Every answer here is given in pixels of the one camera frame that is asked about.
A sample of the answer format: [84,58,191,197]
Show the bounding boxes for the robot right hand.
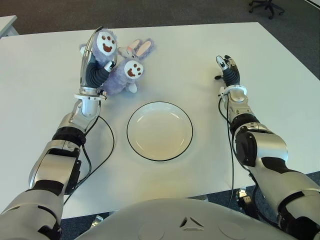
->
[214,54,241,88]

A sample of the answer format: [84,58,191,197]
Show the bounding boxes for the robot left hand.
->
[79,25,118,91]

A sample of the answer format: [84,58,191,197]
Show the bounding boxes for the purple plush rabbit doll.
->
[79,27,155,95]

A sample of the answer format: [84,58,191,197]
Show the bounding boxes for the white plate black rim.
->
[126,100,194,162]

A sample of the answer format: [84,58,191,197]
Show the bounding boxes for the black office chair base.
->
[249,0,286,20]

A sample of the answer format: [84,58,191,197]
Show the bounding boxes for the white neighbouring desk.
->
[0,15,20,39]

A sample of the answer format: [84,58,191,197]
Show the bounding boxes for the metal stand foot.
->
[92,215,105,227]
[236,187,253,208]

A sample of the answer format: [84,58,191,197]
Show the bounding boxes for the silver robot torso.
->
[74,197,301,240]

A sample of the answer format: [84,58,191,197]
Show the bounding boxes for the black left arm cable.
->
[62,114,116,206]

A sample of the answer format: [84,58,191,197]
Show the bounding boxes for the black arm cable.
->
[218,97,236,208]
[62,114,116,206]

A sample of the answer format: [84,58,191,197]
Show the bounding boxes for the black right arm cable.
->
[218,97,236,208]

